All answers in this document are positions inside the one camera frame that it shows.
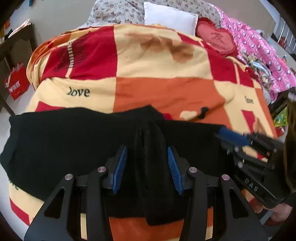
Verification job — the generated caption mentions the person's right hand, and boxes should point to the person's right hand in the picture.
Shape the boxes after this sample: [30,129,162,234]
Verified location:
[262,203,293,222]

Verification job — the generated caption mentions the floral grey quilt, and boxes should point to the floral grey quilt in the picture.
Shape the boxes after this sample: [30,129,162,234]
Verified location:
[79,0,221,28]

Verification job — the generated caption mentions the black pants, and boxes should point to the black pants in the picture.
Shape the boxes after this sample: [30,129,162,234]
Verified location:
[0,105,239,227]

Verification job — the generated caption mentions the red heart cushion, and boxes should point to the red heart cushion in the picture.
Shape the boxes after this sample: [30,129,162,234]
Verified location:
[196,17,238,57]

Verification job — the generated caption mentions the red paper shopping bag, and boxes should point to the red paper shopping bag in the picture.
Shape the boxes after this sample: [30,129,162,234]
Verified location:
[4,63,30,100]

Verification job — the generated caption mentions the red orange cream love blanket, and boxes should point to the red orange cream love blanket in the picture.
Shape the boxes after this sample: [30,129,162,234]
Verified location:
[1,24,275,240]

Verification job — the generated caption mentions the white pillow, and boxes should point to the white pillow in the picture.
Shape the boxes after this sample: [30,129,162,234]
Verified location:
[144,2,199,35]

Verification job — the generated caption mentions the colourful crumpled cloth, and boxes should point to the colourful crumpled cloth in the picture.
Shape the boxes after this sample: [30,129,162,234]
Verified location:
[240,51,273,90]

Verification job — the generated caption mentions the metal rack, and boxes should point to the metal rack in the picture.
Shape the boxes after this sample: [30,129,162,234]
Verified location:
[274,16,295,55]

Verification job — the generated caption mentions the pink patterned quilt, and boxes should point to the pink patterned quilt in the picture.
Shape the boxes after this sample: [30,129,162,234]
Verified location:
[216,8,295,102]

